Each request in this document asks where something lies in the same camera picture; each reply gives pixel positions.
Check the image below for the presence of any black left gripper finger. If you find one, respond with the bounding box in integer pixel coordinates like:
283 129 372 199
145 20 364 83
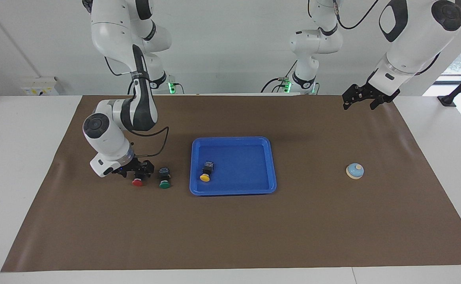
342 84 364 110
369 89 401 110

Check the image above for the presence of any green push button switch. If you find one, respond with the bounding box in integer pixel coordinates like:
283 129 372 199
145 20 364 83
159 167 171 189

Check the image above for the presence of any yellow push button switch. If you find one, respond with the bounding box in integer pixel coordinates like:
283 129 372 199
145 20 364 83
199 161 215 182

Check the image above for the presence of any light blue call bell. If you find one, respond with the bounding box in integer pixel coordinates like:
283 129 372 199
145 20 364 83
346 163 365 180

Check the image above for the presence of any blue plastic tray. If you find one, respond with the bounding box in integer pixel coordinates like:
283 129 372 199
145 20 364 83
189 136 277 196

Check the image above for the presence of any black slanted stand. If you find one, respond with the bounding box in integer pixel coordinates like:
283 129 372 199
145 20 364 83
437 63 461 107

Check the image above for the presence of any brown table mat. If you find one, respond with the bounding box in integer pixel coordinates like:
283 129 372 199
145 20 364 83
0 95 461 273

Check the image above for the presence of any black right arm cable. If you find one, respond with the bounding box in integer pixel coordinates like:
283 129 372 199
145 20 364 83
104 55 170 158

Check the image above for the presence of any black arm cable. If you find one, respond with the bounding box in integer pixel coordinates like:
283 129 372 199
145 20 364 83
333 0 380 30
104 55 170 158

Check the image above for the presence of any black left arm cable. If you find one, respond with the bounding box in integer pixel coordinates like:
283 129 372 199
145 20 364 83
333 0 380 30

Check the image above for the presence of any white wall power box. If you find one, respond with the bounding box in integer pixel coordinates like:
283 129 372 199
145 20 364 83
20 77 60 96

